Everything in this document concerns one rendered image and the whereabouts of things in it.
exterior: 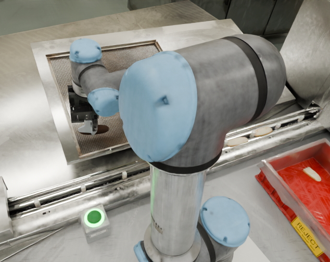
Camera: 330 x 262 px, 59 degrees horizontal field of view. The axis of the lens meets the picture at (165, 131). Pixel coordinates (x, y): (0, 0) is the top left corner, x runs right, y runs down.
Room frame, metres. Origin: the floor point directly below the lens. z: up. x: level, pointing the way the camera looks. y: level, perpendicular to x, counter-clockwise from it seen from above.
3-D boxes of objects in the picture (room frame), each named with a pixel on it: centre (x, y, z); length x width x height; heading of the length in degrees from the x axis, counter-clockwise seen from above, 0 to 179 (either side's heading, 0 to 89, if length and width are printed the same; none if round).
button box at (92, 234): (0.37, 0.16, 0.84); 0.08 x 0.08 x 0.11; 34
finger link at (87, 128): (0.62, 0.25, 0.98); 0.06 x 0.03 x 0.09; 113
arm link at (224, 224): (0.33, -0.16, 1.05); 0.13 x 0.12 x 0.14; 128
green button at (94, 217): (0.37, 0.15, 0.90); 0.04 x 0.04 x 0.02
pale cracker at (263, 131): (0.90, -0.41, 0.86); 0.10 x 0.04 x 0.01; 124
